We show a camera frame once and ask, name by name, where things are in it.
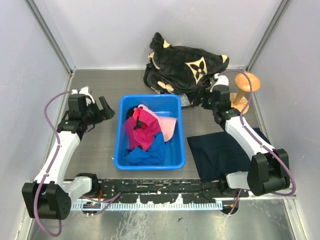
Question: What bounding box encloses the wooden hat stand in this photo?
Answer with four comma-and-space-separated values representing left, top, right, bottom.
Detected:
230, 72, 261, 112

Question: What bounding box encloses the blue plastic bin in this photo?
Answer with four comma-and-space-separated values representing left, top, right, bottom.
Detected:
114, 94, 186, 171

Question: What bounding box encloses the navy blue cloth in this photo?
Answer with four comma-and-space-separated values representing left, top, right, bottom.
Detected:
186, 127, 273, 183

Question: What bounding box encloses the blue cap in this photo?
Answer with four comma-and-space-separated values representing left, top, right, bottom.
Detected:
124, 131, 166, 166

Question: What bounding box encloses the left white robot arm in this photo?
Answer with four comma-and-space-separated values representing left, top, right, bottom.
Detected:
21, 86, 115, 220

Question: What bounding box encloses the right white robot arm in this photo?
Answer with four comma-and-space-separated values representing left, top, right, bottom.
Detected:
187, 73, 297, 197

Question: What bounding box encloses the black patterned plush blanket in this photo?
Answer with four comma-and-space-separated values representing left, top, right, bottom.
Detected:
143, 32, 230, 108

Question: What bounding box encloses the magenta cap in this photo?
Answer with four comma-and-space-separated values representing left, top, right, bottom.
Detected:
124, 107, 161, 150

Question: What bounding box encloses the pink cap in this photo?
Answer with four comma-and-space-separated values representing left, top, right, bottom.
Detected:
138, 104, 177, 142

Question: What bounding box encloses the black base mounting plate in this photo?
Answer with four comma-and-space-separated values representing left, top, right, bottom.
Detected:
86, 178, 239, 204

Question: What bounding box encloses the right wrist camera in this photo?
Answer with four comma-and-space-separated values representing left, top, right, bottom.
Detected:
210, 73, 229, 92

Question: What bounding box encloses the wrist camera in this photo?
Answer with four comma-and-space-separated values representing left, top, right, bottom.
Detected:
71, 86, 95, 106
210, 73, 229, 92

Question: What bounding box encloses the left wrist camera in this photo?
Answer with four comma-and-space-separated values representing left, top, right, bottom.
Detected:
71, 86, 95, 106

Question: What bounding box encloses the left aluminium frame post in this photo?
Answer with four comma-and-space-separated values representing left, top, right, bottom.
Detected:
24, 0, 77, 75

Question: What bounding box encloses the aluminium frame post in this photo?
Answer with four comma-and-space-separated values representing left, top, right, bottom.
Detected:
24, 0, 77, 75
245, 0, 292, 72

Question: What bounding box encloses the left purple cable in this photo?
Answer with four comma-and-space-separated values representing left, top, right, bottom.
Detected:
34, 91, 122, 238

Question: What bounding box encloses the slotted cable duct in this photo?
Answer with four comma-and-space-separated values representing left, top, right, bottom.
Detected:
71, 201, 223, 211

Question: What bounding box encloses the right aluminium frame post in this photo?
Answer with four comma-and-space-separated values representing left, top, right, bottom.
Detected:
245, 0, 292, 72

